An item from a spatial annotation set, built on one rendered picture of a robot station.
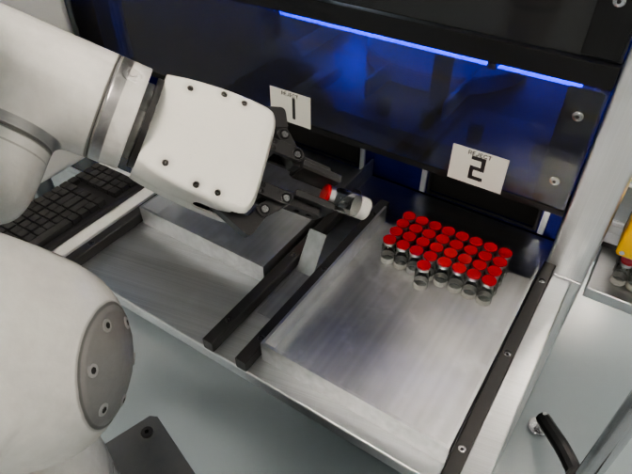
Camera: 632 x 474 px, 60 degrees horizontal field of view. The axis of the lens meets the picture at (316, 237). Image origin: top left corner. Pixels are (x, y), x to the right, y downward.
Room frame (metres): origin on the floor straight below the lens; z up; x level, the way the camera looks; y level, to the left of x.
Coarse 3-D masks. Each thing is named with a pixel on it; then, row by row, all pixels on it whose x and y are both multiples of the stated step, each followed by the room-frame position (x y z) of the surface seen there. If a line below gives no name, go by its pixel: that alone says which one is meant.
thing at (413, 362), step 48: (336, 288) 0.56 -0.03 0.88; (384, 288) 0.56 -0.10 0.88; (432, 288) 0.56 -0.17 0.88; (528, 288) 0.53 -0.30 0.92; (288, 336) 0.47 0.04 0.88; (336, 336) 0.47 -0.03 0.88; (384, 336) 0.47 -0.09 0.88; (432, 336) 0.47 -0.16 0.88; (480, 336) 0.47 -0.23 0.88; (336, 384) 0.37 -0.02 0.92; (384, 384) 0.39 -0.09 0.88; (432, 384) 0.39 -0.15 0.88; (480, 384) 0.37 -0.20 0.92; (432, 432) 0.33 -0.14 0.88
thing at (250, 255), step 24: (264, 168) 0.87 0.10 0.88; (336, 168) 0.87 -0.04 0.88; (312, 192) 0.80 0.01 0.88; (144, 216) 0.71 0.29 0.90; (168, 216) 0.73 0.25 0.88; (192, 216) 0.73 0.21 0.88; (288, 216) 0.73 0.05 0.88; (192, 240) 0.65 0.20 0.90; (216, 240) 0.67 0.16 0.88; (240, 240) 0.67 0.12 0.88; (264, 240) 0.67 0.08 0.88; (288, 240) 0.63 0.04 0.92; (240, 264) 0.60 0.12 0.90; (264, 264) 0.58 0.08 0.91
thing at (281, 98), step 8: (272, 88) 0.88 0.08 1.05; (280, 88) 0.87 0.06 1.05; (272, 96) 0.88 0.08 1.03; (280, 96) 0.87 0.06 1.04; (288, 96) 0.86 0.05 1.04; (296, 96) 0.85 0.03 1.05; (304, 96) 0.84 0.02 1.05; (272, 104) 0.88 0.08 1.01; (280, 104) 0.87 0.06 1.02; (288, 104) 0.86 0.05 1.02; (296, 104) 0.85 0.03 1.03; (304, 104) 0.84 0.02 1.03; (288, 112) 0.86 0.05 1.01; (296, 112) 0.85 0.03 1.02; (304, 112) 0.84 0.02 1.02; (288, 120) 0.86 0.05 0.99; (296, 120) 0.85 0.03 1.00; (304, 120) 0.84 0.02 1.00
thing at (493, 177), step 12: (456, 144) 0.69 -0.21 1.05; (456, 156) 0.69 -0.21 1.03; (468, 156) 0.68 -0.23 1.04; (480, 156) 0.67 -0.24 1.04; (492, 156) 0.66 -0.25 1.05; (456, 168) 0.69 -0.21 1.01; (468, 168) 0.68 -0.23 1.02; (492, 168) 0.66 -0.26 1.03; (504, 168) 0.65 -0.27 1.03; (468, 180) 0.68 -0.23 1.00; (492, 180) 0.66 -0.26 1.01
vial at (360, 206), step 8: (336, 192) 0.39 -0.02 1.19; (344, 192) 0.40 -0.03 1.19; (352, 192) 0.40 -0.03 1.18; (328, 200) 0.39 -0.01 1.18; (336, 200) 0.39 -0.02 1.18; (344, 200) 0.39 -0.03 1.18; (352, 200) 0.39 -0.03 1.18; (360, 200) 0.39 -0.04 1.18; (368, 200) 0.40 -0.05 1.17; (336, 208) 0.39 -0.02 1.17; (344, 208) 0.39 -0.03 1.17; (352, 208) 0.39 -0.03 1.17; (360, 208) 0.39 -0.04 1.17; (368, 208) 0.39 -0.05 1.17; (352, 216) 0.39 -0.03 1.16; (360, 216) 0.39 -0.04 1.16
